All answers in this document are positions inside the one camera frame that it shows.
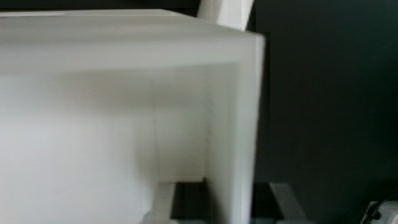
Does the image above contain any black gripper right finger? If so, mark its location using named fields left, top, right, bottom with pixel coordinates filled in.
left=270, top=183, right=309, bottom=224

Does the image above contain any white drawer cabinet box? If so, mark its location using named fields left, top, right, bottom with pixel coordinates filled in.
left=0, top=10, right=264, bottom=224

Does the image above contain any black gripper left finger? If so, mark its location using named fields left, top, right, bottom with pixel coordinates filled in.
left=140, top=183, right=177, bottom=224

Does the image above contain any white foam border wall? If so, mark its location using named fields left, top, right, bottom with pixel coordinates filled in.
left=197, top=0, right=254, bottom=31

